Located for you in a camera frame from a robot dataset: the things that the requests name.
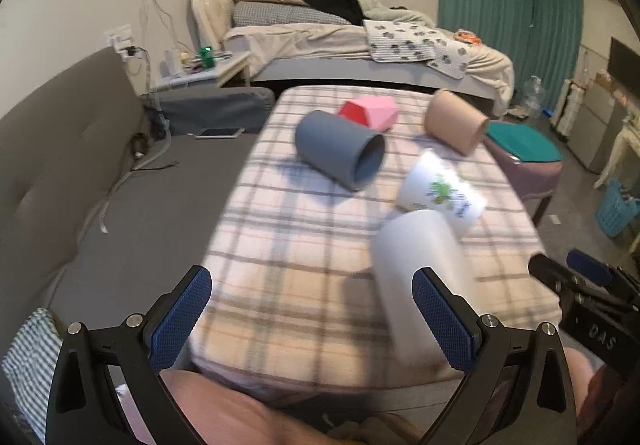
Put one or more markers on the patterned white mat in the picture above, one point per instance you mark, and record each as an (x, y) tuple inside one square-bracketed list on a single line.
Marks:
[(398, 42)]

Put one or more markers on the teal curtain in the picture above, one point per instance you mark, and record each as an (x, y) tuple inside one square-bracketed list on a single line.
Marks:
[(541, 37)]

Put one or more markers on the white cup green print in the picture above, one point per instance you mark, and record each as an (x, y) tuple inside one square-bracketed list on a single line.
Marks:
[(433, 184)]

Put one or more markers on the purple stool teal cushion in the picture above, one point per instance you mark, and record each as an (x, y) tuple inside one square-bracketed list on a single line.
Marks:
[(531, 162)]

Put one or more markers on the white dresser table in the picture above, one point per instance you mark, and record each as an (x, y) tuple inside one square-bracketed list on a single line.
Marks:
[(627, 140)]

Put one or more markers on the dark grey plastic cup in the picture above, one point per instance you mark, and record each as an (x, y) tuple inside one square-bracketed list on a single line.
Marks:
[(347, 152)]

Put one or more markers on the water jug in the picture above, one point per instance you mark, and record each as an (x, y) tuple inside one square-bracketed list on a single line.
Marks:
[(533, 97)]

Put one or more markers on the white plastic cup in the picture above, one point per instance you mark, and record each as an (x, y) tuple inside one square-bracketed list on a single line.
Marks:
[(403, 246)]

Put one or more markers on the beige plastic cup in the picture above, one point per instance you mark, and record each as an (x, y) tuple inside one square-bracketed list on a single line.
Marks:
[(455, 122)]

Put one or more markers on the grey sofa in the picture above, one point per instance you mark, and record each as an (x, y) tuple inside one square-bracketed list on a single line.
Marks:
[(81, 233)]

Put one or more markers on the wall power outlet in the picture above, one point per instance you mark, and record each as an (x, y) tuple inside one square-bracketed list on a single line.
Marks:
[(120, 38)]

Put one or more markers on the silver mini fridge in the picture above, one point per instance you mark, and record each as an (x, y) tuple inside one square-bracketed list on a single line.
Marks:
[(597, 123)]

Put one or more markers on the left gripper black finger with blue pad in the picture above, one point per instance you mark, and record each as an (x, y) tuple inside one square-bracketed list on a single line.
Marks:
[(83, 405), (516, 387)]

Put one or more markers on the bed with beige sheets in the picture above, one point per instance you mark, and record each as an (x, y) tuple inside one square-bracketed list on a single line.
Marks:
[(321, 51)]

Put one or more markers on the plaid blanket on table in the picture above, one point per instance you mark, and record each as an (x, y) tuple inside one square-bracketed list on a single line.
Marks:
[(294, 303)]

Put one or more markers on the wall television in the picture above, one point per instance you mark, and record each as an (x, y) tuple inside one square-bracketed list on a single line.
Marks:
[(624, 66)]

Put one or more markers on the pink red geometric box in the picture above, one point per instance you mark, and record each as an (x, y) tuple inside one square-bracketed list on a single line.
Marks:
[(376, 112)]

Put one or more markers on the checkered cloth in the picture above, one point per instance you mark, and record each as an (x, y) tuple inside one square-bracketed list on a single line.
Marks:
[(29, 365)]

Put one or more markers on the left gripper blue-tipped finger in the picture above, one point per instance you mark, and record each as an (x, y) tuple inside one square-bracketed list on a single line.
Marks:
[(583, 264)]

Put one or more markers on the checkered pillow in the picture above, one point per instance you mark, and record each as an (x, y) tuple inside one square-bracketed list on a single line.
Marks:
[(249, 13)]

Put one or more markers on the smartphone on sofa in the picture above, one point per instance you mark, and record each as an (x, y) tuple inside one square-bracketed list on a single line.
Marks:
[(220, 134)]

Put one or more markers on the green can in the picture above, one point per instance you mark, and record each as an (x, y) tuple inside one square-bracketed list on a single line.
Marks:
[(207, 57)]

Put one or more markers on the blue laundry basket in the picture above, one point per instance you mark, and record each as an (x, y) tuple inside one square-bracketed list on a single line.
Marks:
[(617, 209)]

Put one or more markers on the white bedside table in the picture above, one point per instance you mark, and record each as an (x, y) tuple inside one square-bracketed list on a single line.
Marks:
[(223, 72)]

